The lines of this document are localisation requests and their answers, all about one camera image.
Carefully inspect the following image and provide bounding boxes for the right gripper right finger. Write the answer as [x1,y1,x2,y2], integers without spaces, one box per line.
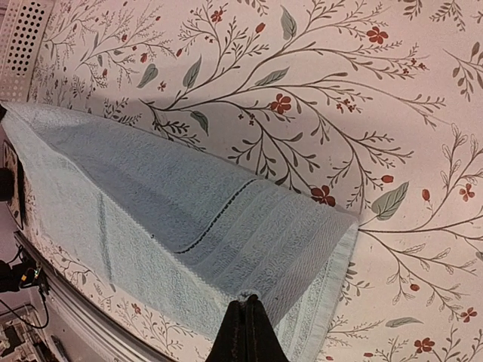
[245,295,288,362]

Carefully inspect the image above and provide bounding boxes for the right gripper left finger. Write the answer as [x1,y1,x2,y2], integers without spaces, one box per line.
[205,301,246,362]

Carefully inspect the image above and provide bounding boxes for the light blue towel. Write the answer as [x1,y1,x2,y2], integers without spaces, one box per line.
[1,102,358,361]

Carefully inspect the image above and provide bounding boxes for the white perforated plastic basket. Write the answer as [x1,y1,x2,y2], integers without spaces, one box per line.
[0,0,54,102]

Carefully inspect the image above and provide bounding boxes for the floral patterned table mat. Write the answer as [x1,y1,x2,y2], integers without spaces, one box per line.
[29,1,482,361]

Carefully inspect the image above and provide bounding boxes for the black cylindrical cup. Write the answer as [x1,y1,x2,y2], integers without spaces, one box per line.
[0,167,15,202]

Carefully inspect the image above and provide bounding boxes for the front aluminium rail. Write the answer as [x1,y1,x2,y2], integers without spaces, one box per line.
[14,231,169,362]

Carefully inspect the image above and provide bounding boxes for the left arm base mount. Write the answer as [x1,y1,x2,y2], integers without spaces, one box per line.
[0,244,50,329]

